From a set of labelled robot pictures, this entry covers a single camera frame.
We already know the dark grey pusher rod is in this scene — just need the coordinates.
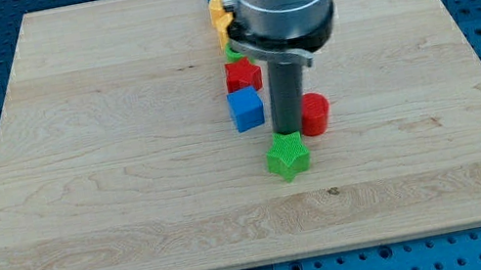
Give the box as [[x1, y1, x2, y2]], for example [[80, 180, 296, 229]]
[[267, 61, 303, 135]]

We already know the red cylinder block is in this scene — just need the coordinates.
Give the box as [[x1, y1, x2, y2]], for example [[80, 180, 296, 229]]
[[301, 92, 329, 137]]

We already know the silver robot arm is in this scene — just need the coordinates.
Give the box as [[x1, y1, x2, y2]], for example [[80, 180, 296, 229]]
[[222, 0, 335, 135]]

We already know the red star block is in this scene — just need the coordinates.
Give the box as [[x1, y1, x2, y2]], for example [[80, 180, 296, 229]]
[[224, 58, 263, 93]]

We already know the blue cube block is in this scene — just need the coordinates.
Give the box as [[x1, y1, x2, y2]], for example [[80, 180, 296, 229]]
[[226, 86, 265, 133]]

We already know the green star block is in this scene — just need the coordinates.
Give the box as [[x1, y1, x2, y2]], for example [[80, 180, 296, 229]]
[[266, 132, 311, 182]]

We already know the yellow hexagon block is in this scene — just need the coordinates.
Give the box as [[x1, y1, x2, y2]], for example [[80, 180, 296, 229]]
[[214, 13, 234, 51]]

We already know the yellow heart block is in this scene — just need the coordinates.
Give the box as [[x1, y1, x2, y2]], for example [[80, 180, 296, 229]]
[[208, 0, 234, 29]]

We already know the wooden board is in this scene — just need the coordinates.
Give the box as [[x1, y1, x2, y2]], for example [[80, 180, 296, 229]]
[[0, 0, 481, 270]]

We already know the green ring block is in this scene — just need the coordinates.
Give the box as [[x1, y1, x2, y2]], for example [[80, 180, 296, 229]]
[[224, 43, 244, 64]]

